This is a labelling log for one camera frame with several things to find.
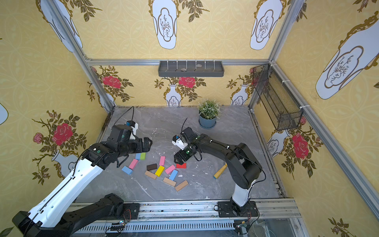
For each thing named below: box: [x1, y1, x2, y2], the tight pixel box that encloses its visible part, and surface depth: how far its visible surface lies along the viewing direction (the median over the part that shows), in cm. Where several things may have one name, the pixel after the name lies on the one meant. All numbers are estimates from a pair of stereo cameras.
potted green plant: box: [197, 99, 221, 128], surface depth 100 cm
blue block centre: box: [168, 169, 179, 181], surface depth 87 cm
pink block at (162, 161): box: [158, 156, 166, 167], surface depth 92 cm
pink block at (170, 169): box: [164, 164, 176, 175], surface depth 89 cm
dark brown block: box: [146, 163, 158, 171], surface depth 91 cm
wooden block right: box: [175, 179, 190, 192], surface depth 83 cm
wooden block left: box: [144, 170, 157, 180], surface depth 87 cm
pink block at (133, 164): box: [128, 158, 139, 171], surface depth 90 cm
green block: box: [140, 152, 147, 160], surface depth 94 cm
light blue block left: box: [121, 165, 133, 176], surface depth 89 cm
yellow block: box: [154, 165, 165, 178], surface depth 87 cm
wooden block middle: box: [162, 176, 177, 188], surface depth 85 cm
